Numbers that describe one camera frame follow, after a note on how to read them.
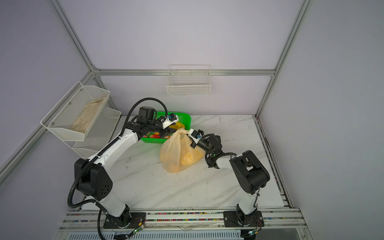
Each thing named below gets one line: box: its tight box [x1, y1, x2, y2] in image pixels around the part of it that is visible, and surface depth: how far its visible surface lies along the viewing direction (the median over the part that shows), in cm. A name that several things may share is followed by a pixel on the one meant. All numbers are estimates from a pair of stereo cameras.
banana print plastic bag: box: [160, 127, 205, 173], surface depth 86 cm
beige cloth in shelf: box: [70, 96, 107, 134], surface depth 80 cm
